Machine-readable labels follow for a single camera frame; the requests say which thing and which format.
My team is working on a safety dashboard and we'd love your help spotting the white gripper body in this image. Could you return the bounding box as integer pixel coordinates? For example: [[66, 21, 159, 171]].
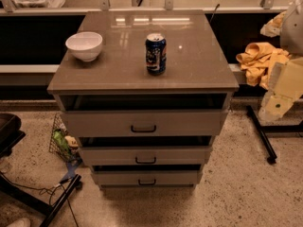
[[265, 57, 303, 103]]

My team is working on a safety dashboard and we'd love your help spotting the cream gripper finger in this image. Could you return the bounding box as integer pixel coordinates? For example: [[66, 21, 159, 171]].
[[258, 95, 294, 121]]

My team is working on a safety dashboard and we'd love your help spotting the grey bottom drawer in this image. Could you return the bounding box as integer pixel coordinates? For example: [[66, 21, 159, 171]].
[[92, 171, 202, 187]]

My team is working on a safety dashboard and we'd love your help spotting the grey drawer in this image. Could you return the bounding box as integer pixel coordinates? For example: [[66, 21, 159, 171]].
[[92, 171, 202, 187], [61, 110, 227, 137], [80, 146, 212, 166]]

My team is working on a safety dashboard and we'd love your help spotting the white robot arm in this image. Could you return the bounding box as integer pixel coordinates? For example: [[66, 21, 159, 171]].
[[258, 0, 303, 121]]

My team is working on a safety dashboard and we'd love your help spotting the grey drawer cabinet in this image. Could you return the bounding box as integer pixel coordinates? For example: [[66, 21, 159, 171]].
[[46, 9, 240, 191]]

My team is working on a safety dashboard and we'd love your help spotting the grey middle drawer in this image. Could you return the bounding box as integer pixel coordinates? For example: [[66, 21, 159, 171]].
[[80, 146, 212, 166]]

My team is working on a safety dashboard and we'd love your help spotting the grey top drawer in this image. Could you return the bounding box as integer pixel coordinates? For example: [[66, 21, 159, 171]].
[[61, 110, 227, 137]]

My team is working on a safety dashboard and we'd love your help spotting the black stand leg right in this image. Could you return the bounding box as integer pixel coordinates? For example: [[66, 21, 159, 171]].
[[246, 106, 303, 165]]

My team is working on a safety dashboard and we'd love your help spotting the black stand leg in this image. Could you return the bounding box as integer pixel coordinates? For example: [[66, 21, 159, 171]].
[[246, 106, 303, 165], [0, 173, 82, 227]]

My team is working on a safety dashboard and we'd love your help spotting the yellow crumpled cloth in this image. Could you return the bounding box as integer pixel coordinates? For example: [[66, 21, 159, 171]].
[[236, 43, 290, 90]]

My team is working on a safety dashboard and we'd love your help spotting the blue soda can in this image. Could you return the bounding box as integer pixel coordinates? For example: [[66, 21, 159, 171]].
[[145, 33, 167, 75]]

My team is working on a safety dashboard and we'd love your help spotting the white ceramic bowl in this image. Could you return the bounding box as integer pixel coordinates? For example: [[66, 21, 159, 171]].
[[65, 31, 103, 61]]

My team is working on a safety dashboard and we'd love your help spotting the green bag in basket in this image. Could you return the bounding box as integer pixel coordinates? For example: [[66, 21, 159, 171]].
[[53, 130, 70, 154]]

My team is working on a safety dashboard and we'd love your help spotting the black stand leg left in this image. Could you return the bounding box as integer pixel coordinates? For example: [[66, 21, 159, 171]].
[[0, 173, 82, 227]]

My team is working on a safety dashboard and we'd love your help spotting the black chair seat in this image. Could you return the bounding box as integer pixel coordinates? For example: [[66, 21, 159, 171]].
[[0, 113, 26, 157]]

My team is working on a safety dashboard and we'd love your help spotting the white shoe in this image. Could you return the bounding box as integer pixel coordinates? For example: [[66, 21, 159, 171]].
[[7, 218, 30, 227]]

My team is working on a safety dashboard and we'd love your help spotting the wire mesh basket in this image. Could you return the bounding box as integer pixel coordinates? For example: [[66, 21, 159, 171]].
[[48, 113, 80, 162]]

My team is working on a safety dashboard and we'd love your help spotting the black floor cable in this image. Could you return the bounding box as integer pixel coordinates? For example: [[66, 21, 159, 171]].
[[0, 170, 80, 227]]

